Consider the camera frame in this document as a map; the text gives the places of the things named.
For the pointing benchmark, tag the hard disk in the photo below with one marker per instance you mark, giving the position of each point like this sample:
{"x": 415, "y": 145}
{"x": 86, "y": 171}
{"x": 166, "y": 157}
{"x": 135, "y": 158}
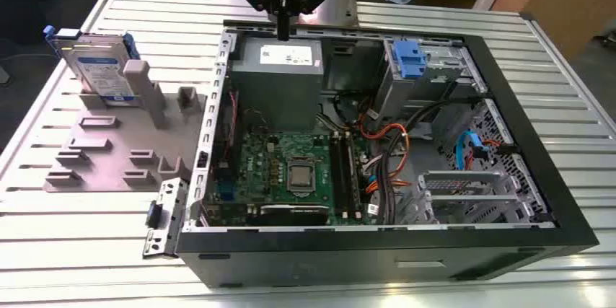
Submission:
{"x": 99, "y": 66}

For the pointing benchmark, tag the metal disk bay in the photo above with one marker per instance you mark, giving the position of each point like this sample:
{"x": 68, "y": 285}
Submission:
{"x": 462, "y": 198}

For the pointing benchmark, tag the blue drive cage latch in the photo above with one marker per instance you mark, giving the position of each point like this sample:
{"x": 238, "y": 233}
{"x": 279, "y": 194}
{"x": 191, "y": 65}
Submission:
{"x": 410, "y": 59}

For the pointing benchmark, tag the grey power supply unit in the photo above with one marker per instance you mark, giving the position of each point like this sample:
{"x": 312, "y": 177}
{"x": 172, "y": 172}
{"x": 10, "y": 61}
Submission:
{"x": 274, "y": 99}

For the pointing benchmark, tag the metal drive cage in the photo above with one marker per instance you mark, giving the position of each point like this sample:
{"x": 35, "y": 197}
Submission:
{"x": 404, "y": 95}

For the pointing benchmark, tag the CPU socket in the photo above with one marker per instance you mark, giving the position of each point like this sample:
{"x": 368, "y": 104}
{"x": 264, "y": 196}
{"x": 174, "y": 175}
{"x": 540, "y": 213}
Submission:
{"x": 302, "y": 159}

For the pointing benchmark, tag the green motherboard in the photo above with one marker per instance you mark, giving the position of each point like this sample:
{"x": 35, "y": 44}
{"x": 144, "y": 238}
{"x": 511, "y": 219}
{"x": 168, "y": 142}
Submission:
{"x": 260, "y": 163}

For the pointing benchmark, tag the grey parts rack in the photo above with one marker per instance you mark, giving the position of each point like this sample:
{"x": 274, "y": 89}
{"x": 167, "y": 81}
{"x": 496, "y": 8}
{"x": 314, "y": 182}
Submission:
{"x": 120, "y": 142}

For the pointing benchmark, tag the silver CPU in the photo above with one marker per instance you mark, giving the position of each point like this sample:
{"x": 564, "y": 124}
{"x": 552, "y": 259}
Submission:
{"x": 302, "y": 177}

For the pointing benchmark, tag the black RAM slot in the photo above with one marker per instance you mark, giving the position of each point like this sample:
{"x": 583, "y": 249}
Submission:
{"x": 338, "y": 178}
{"x": 355, "y": 178}

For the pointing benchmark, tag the metal expansion slot retainer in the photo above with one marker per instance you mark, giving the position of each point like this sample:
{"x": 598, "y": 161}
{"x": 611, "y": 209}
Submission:
{"x": 174, "y": 196}

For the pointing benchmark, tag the black graphics card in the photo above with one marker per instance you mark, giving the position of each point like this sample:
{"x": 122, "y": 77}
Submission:
{"x": 294, "y": 212}

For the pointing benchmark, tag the black chair base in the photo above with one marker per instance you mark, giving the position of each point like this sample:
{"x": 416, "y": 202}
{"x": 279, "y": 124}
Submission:
{"x": 608, "y": 37}

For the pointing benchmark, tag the black open PC case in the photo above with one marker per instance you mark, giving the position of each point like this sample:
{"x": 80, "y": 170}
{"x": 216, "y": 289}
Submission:
{"x": 336, "y": 261}

